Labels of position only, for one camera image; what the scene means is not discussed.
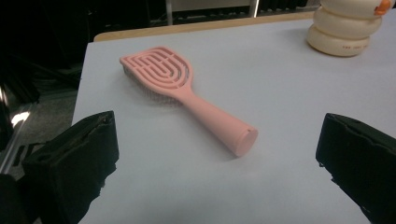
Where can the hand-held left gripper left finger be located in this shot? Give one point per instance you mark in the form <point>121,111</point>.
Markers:
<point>71,168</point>

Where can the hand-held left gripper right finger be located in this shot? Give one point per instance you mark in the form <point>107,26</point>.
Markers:
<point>361,161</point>

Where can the cream ribbed duck cup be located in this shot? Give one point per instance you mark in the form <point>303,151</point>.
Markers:
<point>339,34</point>

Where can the white table mat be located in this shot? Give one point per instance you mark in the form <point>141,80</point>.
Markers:
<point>280,93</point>

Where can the metal floor rail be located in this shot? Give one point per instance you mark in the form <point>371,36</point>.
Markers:
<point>12,149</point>

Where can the grey metal desk frame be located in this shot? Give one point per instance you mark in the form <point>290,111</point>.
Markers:
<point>169,12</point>

